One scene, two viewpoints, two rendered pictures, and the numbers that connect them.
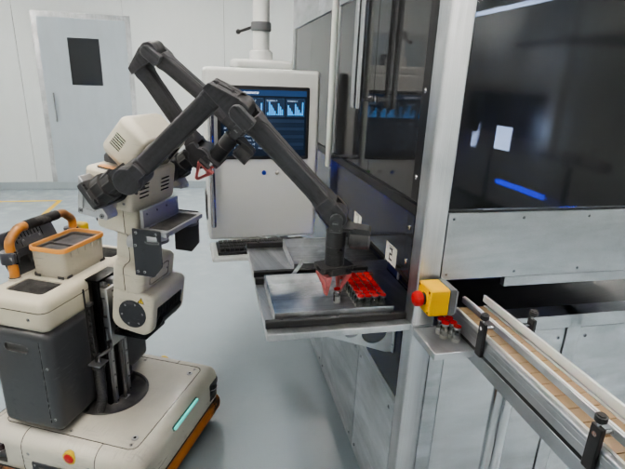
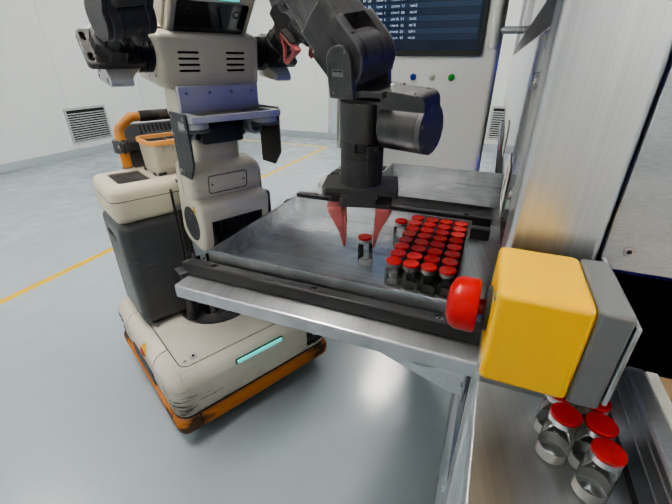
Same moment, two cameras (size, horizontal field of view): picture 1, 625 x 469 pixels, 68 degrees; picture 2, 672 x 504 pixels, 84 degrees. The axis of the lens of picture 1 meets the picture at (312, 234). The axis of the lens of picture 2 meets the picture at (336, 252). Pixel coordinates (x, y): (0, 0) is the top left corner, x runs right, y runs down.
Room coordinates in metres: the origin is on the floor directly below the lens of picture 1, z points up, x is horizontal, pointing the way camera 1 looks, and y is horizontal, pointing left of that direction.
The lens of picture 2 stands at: (0.84, -0.33, 1.16)
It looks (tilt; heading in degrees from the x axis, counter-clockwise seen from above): 27 degrees down; 35
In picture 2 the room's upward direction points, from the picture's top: straight up
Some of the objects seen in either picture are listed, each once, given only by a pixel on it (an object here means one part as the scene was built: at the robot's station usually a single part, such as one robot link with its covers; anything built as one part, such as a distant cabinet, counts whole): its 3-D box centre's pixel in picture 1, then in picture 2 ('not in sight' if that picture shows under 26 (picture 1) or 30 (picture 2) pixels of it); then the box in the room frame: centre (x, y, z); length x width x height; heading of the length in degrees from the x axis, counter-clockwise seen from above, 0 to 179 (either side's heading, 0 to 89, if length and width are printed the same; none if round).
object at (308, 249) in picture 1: (332, 253); (450, 190); (1.64, -0.08, 0.90); 0.34 x 0.26 x 0.04; 103
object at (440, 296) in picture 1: (435, 297); (541, 319); (1.09, -0.32, 1.00); 0.08 x 0.07 x 0.07; 103
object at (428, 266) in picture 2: (366, 289); (436, 255); (1.31, -0.17, 0.90); 0.18 x 0.02 x 0.05; 13
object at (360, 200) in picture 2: (335, 279); (365, 217); (1.27, -0.07, 0.95); 0.07 x 0.07 x 0.09; 28
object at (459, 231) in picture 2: (373, 289); (452, 258); (1.31, -0.20, 0.90); 0.18 x 0.02 x 0.05; 13
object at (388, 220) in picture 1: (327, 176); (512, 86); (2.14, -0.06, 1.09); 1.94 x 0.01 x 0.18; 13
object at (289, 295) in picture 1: (325, 294); (351, 244); (1.28, -0.04, 0.90); 0.34 x 0.26 x 0.04; 103
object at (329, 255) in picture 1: (334, 257); (361, 168); (1.27, -0.07, 1.02); 0.10 x 0.07 x 0.07; 118
